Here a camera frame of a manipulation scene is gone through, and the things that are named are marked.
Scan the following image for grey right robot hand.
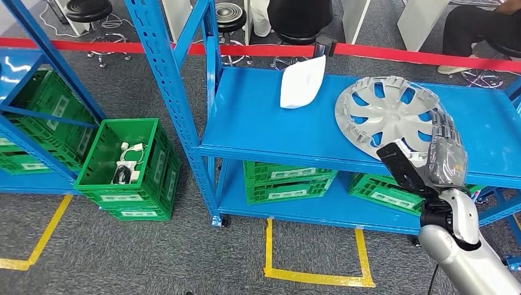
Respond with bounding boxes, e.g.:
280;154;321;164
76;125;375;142
425;108;468;191

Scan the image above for grey plastic wheel hubcap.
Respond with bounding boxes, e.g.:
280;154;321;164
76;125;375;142
334;76;449;162

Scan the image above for blue metal shelf rack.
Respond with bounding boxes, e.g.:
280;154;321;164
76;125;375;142
503;211;521;272
123;0;521;237
0;0;108;195

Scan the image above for white plastic cover part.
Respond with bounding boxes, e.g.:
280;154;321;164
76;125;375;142
280;55;327;110

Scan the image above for red barrier belt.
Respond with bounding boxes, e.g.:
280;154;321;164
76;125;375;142
0;37;316;58
334;42;521;74

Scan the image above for black stool chrome base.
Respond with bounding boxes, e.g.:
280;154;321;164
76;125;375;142
460;41;521;89
270;31;323;71

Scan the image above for person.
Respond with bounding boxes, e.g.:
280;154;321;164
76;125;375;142
249;0;334;39
437;0;521;76

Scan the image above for white desk panel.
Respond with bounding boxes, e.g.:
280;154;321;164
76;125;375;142
162;0;193;44
342;0;372;45
396;0;449;52

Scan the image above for open green plastic crate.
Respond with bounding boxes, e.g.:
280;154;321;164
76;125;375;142
73;118;181;205

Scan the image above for black smooth seat stool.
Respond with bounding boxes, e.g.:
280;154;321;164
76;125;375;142
65;0;132;68

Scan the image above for large tilted green crate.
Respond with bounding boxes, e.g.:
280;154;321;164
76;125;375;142
4;68;101;172

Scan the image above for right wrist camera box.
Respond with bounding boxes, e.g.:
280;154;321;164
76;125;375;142
376;142;436;199

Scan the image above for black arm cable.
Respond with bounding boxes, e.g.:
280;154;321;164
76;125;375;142
426;264;441;295

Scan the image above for black stanchion post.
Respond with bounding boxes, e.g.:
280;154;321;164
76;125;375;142
313;34;338;58

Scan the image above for white adapter with black cable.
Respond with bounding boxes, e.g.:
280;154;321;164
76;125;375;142
112;160;141;185

